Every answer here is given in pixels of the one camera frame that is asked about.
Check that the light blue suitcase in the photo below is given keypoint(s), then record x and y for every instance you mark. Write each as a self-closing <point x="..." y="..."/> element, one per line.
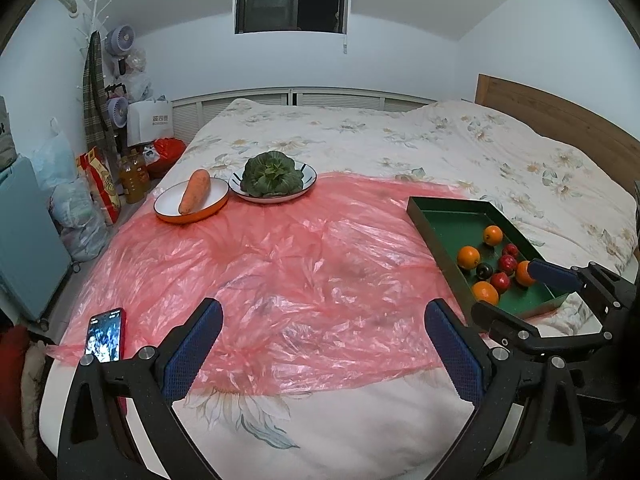
<point x="34" y="261"/>

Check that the small orange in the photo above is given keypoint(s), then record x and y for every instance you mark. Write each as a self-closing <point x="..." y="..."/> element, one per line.
<point x="522" y="275"/>

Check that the yellow red rice bag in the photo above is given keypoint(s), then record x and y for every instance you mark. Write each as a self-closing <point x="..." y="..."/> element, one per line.
<point x="93" y="167"/>

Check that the upper purple fan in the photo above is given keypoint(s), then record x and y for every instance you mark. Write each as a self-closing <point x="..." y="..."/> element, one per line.
<point x="120" y="40"/>

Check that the pink plastic sheet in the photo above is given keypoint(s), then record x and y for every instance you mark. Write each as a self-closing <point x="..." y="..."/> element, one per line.
<point x="322" y="293"/>

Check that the plaid scarf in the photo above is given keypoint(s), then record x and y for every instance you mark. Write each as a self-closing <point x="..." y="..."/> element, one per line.
<point x="98" y="126"/>

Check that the floral bed quilt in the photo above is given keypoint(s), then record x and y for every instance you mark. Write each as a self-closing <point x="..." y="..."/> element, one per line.
<point x="556" y="196"/>

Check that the large front orange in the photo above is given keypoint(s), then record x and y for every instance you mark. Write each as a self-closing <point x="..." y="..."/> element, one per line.
<point x="484" y="291"/>

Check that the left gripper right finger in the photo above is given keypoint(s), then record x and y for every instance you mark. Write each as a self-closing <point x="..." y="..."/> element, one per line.
<point x="526" y="423"/>

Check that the clear plastic bags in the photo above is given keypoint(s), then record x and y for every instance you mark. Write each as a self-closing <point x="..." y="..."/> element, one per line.
<point x="81" y="224"/>

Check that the smartphone red case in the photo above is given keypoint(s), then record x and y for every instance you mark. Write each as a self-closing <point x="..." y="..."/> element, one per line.
<point x="105" y="335"/>

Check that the white blue patterned plate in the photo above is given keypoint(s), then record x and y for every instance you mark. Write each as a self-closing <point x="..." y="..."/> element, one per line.
<point x="310" y="177"/>

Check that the small dark red apple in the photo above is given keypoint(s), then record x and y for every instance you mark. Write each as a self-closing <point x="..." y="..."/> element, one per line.
<point x="510" y="250"/>

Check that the white coat rack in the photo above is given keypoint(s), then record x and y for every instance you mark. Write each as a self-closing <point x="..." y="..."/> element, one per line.
<point x="90" y="29"/>

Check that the green leafy vegetable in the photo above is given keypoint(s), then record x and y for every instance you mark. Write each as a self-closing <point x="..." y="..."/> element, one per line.
<point x="271" y="174"/>

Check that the white radiator cover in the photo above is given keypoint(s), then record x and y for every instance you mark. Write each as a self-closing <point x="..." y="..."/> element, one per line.
<point x="191" y="114"/>

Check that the lower purple fan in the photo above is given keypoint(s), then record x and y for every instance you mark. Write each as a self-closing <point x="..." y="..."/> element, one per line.
<point x="117" y="109"/>

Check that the dark purple plum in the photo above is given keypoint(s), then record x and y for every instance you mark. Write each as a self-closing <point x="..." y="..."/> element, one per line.
<point x="484" y="271"/>

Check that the purple fan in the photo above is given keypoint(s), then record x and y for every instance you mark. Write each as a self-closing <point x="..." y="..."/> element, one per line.
<point x="117" y="109"/>
<point x="120" y="40"/>

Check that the white paper bag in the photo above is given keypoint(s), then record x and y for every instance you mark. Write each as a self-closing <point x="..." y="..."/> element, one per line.
<point x="148" y="121"/>

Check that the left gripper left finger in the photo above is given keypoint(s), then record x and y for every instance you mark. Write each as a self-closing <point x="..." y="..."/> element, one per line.
<point x="96" y="441"/>

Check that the carrot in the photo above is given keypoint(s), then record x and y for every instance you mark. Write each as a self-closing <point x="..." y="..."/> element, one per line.
<point x="196" y="192"/>

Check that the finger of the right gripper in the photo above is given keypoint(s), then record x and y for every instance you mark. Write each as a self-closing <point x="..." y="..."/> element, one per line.
<point x="602" y="290"/>
<point x="503" y="327"/>

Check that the cooking oil bottle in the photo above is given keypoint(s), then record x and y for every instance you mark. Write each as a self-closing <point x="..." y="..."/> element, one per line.
<point x="133" y="178"/>

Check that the green shallow tray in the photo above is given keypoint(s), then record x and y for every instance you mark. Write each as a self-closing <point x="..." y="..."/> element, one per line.
<point x="448" y="225"/>

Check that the wooden headboard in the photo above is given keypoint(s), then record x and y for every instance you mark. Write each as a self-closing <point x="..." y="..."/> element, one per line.
<point x="609" y="146"/>

